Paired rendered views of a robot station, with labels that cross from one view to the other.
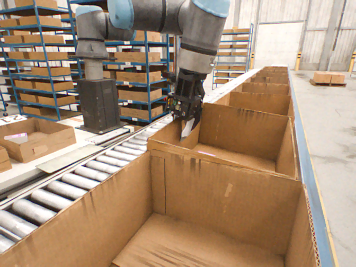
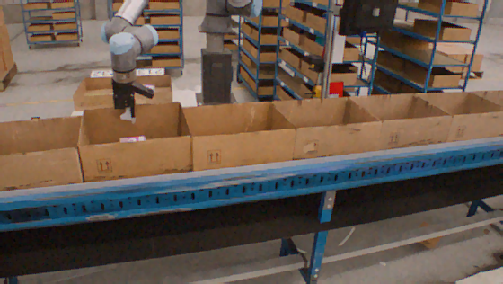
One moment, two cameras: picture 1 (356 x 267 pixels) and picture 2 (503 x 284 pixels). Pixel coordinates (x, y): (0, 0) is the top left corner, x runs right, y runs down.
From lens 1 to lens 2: 144 cm
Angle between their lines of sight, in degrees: 43
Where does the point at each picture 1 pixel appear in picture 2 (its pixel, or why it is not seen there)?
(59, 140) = (156, 99)
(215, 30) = (116, 60)
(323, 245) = (91, 191)
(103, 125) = (207, 98)
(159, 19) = not seen: hidden behind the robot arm
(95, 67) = (212, 39)
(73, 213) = (34, 122)
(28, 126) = (163, 81)
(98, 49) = (215, 23)
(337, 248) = not seen: outside the picture
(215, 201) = not seen: hidden behind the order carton
